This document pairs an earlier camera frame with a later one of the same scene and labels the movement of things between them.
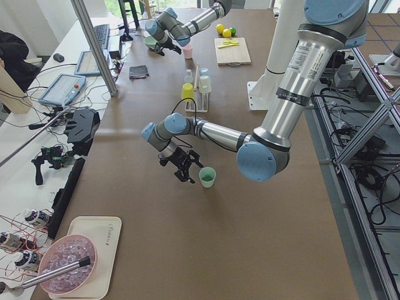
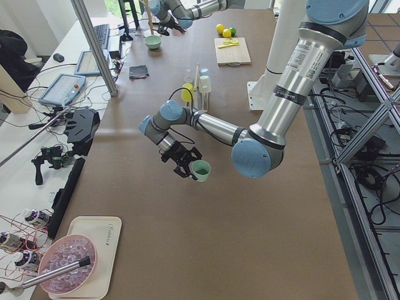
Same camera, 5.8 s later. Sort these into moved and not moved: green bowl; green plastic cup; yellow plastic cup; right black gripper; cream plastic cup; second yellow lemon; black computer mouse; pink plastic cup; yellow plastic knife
Moved: right black gripper; green plastic cup; pink plastic cup
Not moved: yellow plastic knife; cream plastic cup; black computer mouse; second yellow lemon; yellow plastic cup; green bowl
